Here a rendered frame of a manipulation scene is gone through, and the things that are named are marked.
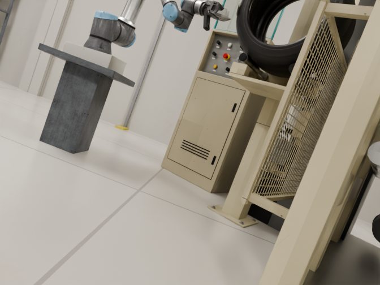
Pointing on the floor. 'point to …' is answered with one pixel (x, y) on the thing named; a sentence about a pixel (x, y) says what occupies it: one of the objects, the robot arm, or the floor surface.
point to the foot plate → (233, 217)
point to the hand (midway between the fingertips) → (227, 19)
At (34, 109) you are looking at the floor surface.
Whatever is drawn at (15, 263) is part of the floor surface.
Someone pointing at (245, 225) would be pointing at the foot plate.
